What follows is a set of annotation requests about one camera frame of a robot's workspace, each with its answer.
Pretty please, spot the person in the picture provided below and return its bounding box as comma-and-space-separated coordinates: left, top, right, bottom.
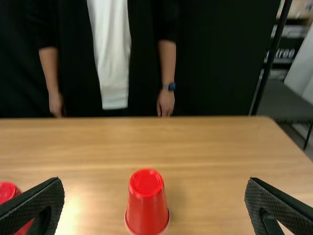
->
29, 0, 181, 118

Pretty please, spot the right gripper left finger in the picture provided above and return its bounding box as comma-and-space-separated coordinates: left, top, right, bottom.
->
0, 176, 66, 235

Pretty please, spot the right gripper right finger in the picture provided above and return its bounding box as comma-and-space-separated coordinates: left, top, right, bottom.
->
244, 177, 313, 235

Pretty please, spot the white board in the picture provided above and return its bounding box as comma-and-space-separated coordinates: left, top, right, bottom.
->
284, 23, 313, 98

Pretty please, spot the red cup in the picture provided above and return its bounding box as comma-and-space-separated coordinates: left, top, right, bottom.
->
0, 181, 35, 235
124, 168, 171, 235

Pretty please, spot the black storage shelf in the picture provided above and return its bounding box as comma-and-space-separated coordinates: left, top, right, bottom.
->
263, 0, 313, 81

